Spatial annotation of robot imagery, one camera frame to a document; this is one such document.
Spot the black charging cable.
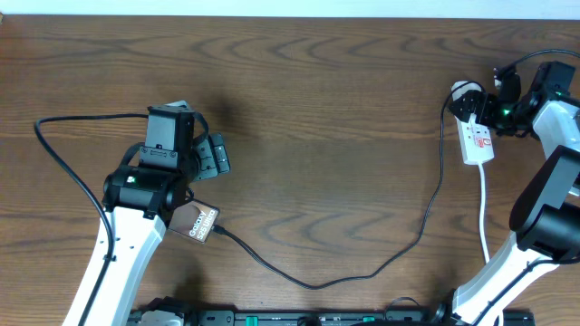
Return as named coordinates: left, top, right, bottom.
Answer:
left=212, top=81, right=488, bottom=291

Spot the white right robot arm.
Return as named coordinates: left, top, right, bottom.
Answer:
left=440, top=61, right=579, bottom=325

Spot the white USB charger adapter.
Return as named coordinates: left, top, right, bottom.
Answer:
left=451, top=81, right=481, bottom=101

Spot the white power strip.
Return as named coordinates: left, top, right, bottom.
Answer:
left=456, top=114, right=495, bottom=166

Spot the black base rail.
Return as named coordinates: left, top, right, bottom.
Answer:
left=126, top=309, right=536, bottom=326

